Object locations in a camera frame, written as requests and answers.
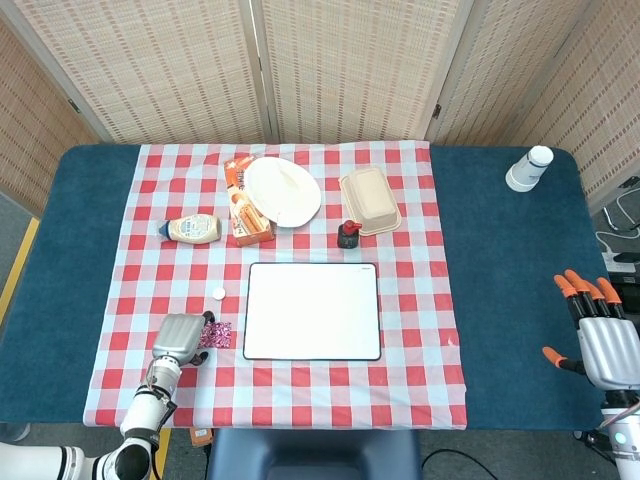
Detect pink patterned packet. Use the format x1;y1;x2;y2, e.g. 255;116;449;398
199;320;233;350

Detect white paper plate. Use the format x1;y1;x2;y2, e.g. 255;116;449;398
242;155;322;229

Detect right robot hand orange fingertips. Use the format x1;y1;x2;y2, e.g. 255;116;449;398
542;269;640;391

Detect woven bamboo folding screen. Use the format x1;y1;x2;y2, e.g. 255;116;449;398
0;0;640;216

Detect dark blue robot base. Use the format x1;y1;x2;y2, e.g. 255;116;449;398
206;428;422;480

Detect dark blue table cover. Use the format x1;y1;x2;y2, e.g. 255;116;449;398
0;143;621;432

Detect white power strip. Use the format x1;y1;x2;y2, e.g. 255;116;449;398
602;252;639;274

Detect orange snack box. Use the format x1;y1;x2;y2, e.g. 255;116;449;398
222;153;276;249

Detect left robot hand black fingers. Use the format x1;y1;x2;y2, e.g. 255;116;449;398
151;309;217;369

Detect black floor cable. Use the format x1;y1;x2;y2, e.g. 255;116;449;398
422;448;496;480

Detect beige takeaway food container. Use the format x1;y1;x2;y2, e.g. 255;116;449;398
338;167;403;237

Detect mayonnaise squeeze bottle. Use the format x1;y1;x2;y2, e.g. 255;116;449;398
157;213;223;246

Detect black ink bottle red cap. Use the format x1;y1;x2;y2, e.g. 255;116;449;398
336;219;363;251

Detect white cutting board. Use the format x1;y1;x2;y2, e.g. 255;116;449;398
242;261;382;362

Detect red white checkered tablecloth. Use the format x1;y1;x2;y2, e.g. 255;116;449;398
82;139;469;431

